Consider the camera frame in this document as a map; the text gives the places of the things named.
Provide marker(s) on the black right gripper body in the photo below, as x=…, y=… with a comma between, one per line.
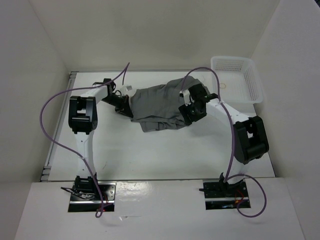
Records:
x=191, y=110

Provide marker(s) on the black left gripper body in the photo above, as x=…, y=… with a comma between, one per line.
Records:
x=115, y=101

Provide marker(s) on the grey skirt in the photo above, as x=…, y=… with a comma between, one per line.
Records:
x=157, y=108

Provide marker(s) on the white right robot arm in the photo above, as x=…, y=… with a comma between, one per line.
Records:
x=248, y=135

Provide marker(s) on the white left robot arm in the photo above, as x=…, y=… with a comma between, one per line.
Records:
x=83, y=121

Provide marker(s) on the orange rubber band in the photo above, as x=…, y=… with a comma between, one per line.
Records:
x=222, y=85

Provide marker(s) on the white plastic mesh basket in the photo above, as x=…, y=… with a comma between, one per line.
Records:
x=243, y=83

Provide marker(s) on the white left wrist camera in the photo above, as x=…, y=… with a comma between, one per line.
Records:
x=127, y=90

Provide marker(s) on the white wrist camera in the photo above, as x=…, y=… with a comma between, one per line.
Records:
x=127, y=90
x=185, y=94

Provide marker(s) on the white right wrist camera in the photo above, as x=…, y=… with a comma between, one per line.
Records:
x=185, y=94

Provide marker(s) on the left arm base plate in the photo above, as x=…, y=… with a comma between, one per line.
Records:
x=84, y=201

